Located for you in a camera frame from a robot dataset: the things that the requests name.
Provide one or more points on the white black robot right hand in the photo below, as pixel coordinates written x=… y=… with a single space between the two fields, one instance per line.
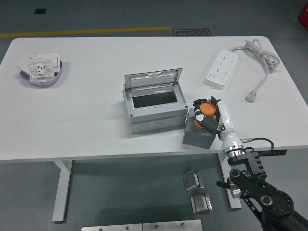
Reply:
x=227 y=120

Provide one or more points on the orange cylinder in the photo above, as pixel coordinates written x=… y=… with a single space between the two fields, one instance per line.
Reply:
x=208 y=109

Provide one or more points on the grey junction box with lid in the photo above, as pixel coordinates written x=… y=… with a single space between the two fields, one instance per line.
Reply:
x=156 y=113

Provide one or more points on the grey cube with round hole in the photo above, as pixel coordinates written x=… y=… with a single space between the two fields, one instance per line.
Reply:
x=196 y=140

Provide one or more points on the white power strip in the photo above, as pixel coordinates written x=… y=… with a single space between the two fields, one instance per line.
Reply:
x=221 y=68

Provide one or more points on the metal block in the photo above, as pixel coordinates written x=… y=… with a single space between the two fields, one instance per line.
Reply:
x=201 y=204
x=192 y=180

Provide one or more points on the metal plate with screws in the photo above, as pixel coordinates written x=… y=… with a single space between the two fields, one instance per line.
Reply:
x=110 y=228
x=172 y=226

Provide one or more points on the red object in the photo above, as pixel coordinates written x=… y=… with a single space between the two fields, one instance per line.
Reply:
x=304 y=16

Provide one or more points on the purple bowl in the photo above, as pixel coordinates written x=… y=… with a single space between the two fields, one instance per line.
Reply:
x=43 y=83

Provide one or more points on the white socket plate with holes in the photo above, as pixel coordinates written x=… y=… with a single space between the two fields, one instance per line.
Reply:
x=41 y=69

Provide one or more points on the white plain switch plate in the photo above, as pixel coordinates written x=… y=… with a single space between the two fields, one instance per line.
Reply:
x=54 y=60

